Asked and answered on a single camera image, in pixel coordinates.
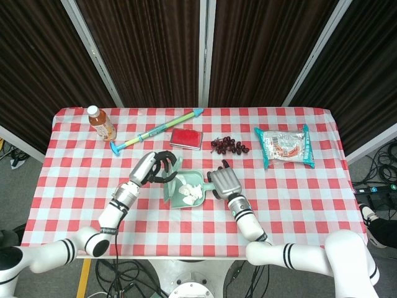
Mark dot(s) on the white tissue ball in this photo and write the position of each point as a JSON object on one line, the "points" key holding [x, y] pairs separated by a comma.
{"points": [[186, 200], [185, 188], [196, 192]]}

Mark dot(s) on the white metal frame post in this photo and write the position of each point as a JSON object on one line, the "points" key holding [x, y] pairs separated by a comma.
{"points": [[93, 52], [206, 52], [319, 52]]}

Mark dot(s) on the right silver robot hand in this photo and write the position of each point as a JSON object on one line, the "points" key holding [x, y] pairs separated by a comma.
{"points": [[225, 183]]}

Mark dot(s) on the red white checkered tablecloth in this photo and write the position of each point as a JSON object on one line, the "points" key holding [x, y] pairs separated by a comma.
{"points": [[186, 236]]}

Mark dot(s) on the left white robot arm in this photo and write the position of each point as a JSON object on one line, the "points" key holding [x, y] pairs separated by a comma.
{"points": [[110, 215]]}

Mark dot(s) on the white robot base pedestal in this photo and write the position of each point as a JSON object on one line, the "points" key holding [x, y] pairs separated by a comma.
{"points": [[189, 276]]}

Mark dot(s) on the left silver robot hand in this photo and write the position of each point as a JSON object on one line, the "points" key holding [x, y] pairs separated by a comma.
{"points": [[142, 169]]}

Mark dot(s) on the dark red grape bunch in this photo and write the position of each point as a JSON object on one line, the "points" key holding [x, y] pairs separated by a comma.
{"points": [[229, 146]]}

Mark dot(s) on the tea bottle with white cap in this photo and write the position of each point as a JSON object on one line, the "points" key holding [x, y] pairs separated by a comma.
{"points": [[102, 125]]}

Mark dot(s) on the red ink pad tin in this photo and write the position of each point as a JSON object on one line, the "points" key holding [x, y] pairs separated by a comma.
{"points": [[186, 138]]}

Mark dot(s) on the black bulky object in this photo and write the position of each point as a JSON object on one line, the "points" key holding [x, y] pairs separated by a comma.
{"points": [[10, 239]]}

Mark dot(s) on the green hand broom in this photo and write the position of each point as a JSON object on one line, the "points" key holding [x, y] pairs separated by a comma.
{"points": [[169, 189]]}

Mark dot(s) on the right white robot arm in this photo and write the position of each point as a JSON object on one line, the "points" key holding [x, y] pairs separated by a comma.
{"points": [[249, 225]]}

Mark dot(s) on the teal instant noodle packet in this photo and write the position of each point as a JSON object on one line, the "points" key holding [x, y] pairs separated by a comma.
{"points": [[285, 146]]}

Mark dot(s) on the yellow floor tape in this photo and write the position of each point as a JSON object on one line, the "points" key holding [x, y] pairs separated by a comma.
{"points": [[83, 277]]}

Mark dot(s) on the black power strip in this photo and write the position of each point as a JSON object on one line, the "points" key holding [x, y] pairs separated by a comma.
{"points": [[375, 188]]}

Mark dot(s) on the dark brown ribbed panel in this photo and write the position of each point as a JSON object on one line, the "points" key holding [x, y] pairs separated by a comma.
{"points": [[149, 46], [372, 77], [266, 46], [31, 62]]}

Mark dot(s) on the green plastic dustpan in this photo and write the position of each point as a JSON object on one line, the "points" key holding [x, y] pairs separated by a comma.
{"points": [[193, 178]]}

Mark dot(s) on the green and blue water squirter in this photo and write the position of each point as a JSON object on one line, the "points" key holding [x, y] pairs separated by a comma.
{"points": [[155, 130]]}

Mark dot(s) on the black trouser leg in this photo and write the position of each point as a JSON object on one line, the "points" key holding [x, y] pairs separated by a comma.
{"points": [[384, 231]]}

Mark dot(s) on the white and black shoe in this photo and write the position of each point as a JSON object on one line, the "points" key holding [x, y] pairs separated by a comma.
{"points": [[367, 217]]}

